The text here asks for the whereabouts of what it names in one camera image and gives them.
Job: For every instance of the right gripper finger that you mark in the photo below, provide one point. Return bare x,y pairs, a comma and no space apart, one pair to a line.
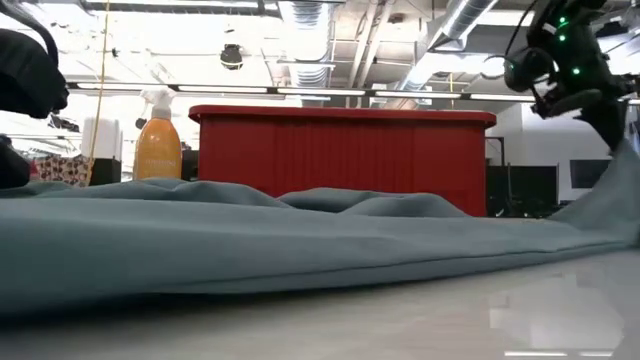
610,120

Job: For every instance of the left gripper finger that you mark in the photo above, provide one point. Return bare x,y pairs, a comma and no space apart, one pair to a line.
12,167

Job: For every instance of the grey-green pants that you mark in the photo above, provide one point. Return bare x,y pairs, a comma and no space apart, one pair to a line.
250,240

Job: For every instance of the red plastic laundry bin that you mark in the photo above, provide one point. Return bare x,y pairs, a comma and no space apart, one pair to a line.
340,150

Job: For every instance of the brown patterned cloth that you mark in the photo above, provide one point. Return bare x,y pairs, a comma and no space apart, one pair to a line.
60,172

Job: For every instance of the black box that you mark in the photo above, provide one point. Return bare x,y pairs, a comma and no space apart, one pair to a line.
106,172

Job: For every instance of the white cylinder container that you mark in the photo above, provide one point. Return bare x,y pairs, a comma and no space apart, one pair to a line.
102,140

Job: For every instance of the black monitor row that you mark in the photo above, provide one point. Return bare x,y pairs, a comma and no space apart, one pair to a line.
522,190

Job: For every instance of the orange spray bottle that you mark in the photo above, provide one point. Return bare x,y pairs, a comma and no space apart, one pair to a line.
157,150

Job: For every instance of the dark wall screen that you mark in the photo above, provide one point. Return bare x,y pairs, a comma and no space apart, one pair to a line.
590,174

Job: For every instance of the smooth silver air duct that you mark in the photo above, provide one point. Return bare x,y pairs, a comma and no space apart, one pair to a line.
465,20

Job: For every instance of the black dome ceiling camera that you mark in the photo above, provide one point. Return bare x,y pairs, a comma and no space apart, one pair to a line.
231,56

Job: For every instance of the ceiling light rail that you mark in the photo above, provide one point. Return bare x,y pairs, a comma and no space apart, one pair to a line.
320,91

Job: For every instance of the ribbed silver air duct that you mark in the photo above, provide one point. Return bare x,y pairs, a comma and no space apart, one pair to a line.
310,15

